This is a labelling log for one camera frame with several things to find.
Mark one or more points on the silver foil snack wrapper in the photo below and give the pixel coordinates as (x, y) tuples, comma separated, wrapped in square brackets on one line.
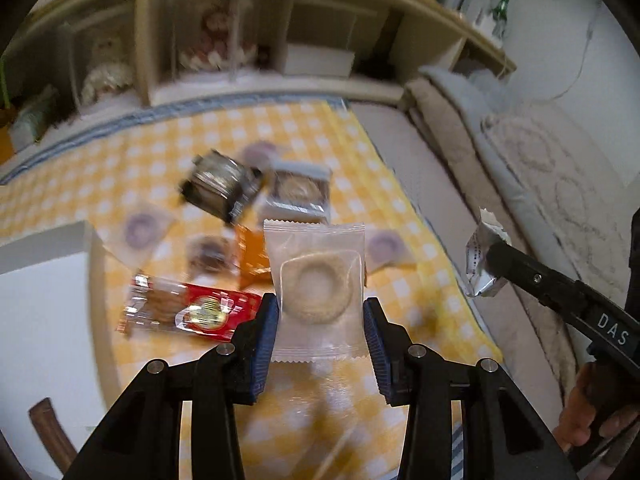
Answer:
[(482, 282)]

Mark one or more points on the green glass bottle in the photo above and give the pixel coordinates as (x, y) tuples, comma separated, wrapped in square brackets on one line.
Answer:
[(500, 16)]

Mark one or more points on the cream wooden shelf unit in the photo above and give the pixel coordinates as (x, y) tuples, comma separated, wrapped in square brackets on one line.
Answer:
[(49, 53)]

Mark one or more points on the purple donut wrapper back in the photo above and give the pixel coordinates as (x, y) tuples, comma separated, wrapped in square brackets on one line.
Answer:
[(261, 153)]

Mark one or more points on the yellow checkered cloth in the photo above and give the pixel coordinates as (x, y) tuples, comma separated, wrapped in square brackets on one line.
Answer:
[(313, 418)]

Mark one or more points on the white patterned pillow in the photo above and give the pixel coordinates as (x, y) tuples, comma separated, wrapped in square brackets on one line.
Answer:
[(574, 186)]

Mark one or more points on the white dress doll in case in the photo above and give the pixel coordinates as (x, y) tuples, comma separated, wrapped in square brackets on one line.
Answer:
[(108, 71)]

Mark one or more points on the small white box on shelf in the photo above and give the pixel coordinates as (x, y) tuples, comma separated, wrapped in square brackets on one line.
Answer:
[(307, 60)]

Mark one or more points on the orange snack packet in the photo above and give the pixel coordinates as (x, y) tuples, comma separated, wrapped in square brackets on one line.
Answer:
[(251, 258)]

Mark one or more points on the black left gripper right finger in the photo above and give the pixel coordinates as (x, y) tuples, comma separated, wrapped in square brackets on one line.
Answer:
[(502, 435)]

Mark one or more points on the red dress doll in case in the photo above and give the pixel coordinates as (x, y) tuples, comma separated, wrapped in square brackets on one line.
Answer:
[(213, 36)]

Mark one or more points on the brown wooden stick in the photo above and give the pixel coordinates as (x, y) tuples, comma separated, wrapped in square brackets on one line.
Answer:
[(51, 434)]

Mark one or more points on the beige donut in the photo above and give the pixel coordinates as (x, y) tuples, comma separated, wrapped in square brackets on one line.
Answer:
[(318, 274)]

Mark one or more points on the brown cookie clear wrapper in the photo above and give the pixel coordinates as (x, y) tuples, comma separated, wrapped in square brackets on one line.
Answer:
[(210, 255)]

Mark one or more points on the red cracker snack package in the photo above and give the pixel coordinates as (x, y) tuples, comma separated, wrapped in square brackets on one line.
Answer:
[(170, 306)]

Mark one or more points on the beige fluffy blanket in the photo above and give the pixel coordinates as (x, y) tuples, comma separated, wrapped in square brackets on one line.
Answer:
[(450, 109)]

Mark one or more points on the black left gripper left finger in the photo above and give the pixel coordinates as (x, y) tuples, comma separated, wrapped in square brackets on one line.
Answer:
[(139, 437)]

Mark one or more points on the dark square cake clear box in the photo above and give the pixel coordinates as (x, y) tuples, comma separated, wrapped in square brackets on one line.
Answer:
[(221, 186)]

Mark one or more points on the white cardboard tray box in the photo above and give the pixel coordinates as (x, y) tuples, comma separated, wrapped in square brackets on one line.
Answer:
[(55, 339)]

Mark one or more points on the person's right hand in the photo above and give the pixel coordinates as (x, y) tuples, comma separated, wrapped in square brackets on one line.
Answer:
[(579, 413)]

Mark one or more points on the blue striped mattress sheet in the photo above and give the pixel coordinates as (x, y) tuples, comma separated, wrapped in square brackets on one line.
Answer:
[(158, 114)]

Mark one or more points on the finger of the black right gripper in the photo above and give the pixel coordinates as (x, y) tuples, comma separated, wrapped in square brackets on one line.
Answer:
[(546, 285)]

